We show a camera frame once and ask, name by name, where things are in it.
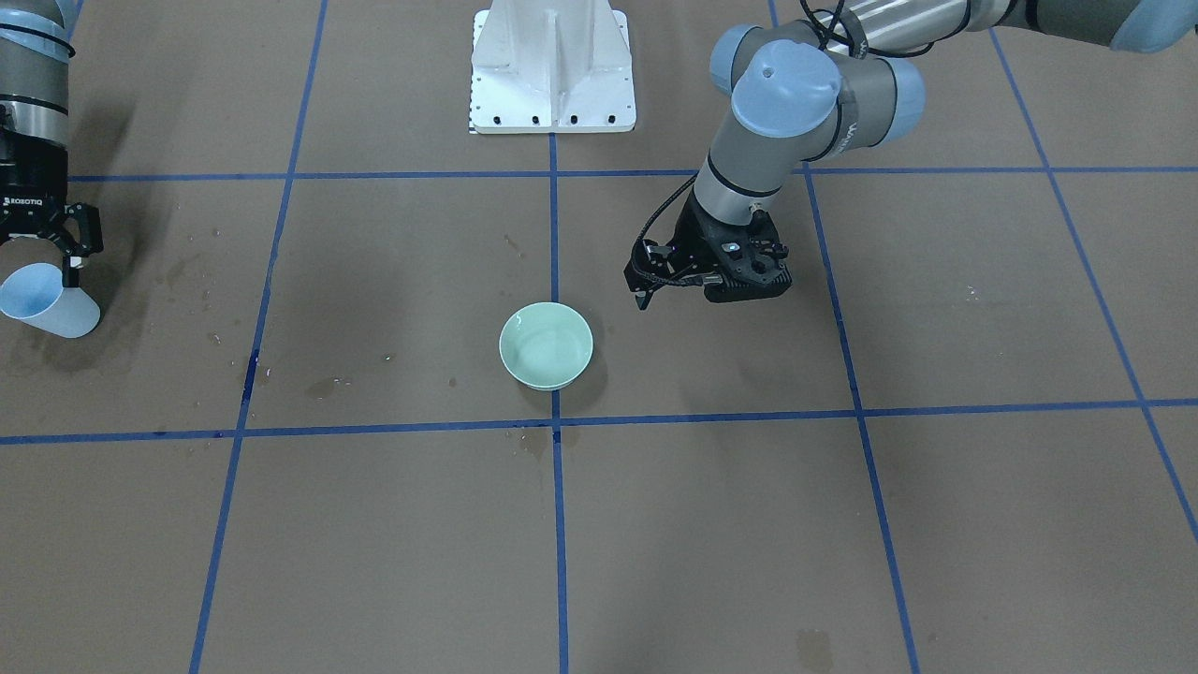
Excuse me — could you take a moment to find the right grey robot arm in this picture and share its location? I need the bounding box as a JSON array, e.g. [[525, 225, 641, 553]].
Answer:
[[1, 1, 103, 287]]

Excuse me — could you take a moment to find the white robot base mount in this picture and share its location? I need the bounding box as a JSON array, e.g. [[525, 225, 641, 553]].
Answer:
[[468, 1, 637, 134]]

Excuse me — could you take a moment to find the light blue plastic cup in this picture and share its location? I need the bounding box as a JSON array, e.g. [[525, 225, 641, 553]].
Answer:
[[1, 263, 101, 340]]

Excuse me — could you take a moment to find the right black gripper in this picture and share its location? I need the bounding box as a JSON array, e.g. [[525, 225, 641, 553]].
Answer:
[[1, 136, 104, 287]]

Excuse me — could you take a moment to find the brown paper table cover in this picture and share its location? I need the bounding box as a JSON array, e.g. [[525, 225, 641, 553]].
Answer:
[[1, 1, 1197, 673]]

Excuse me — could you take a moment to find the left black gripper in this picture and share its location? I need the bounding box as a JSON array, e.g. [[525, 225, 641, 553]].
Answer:
[[623, 195, 795, 311]]

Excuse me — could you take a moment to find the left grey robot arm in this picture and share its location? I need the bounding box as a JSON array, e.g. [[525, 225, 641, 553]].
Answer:
[[623, 1, 1194, 310]]

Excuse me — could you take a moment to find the light green bowl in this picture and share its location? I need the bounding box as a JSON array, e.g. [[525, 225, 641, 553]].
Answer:
[[498, 300, 594, 391]]

